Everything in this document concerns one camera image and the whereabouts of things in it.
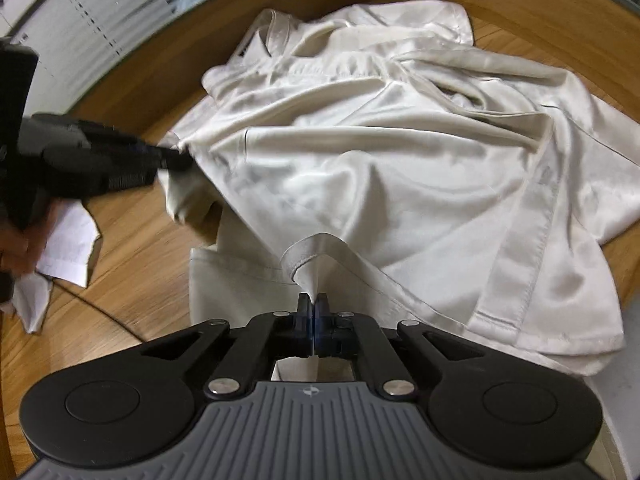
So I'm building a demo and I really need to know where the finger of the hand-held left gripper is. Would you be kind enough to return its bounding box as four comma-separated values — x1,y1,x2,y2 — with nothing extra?
85,121,194,171
100,160,162,192

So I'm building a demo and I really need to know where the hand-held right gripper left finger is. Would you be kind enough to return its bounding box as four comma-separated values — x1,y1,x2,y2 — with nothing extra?
142,292,314,402

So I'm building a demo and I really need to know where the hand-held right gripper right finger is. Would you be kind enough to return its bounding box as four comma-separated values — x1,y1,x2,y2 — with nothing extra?
314,292,482,402

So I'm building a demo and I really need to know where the cream satin shirt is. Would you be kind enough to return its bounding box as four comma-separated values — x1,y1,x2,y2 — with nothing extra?
160,2,640,381

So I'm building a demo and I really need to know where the person's left hand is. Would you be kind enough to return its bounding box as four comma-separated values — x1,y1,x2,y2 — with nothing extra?
0,199,64,277

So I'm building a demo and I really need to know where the white crumpled tissue paper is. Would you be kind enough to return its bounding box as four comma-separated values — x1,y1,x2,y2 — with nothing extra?
10,200,104,336

